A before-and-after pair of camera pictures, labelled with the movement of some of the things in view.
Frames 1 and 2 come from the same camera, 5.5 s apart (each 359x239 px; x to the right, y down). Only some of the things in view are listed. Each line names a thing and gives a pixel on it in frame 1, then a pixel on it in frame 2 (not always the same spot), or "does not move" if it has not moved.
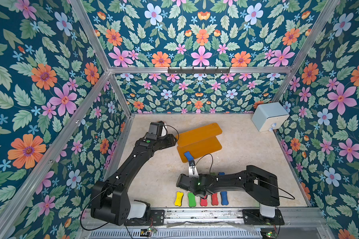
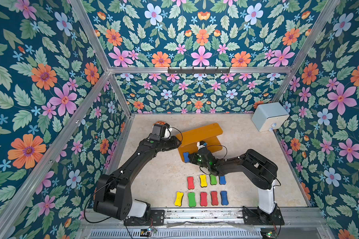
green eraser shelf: x=192 y=199 does not move
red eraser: x=203 y=202 does not move
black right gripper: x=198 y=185 to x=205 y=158
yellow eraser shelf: x=179 y=196 does not move
